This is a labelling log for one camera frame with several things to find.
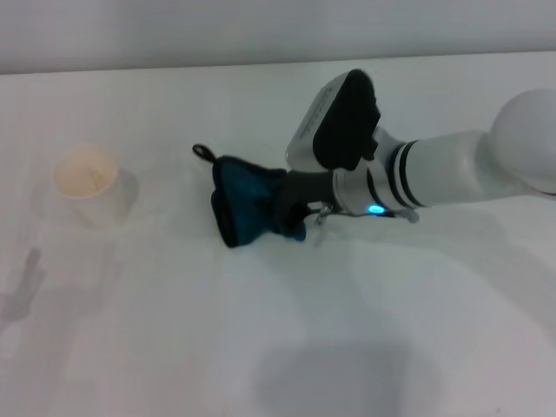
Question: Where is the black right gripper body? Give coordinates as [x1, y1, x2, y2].
[269, 169, 336, 221]

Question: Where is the blue rag with black trim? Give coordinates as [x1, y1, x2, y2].
[192, 142, 309, 248]

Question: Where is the white paper cup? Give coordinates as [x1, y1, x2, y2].
[54, 145, 140, 227]

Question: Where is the clear plastic cable clip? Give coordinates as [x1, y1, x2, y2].
[313, 202, 334, 227]

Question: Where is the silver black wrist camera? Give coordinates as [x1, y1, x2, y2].
[285, 69, 383, 173]

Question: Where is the thin grey wrist cable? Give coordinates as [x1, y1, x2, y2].
[323, 207, 420, 225]

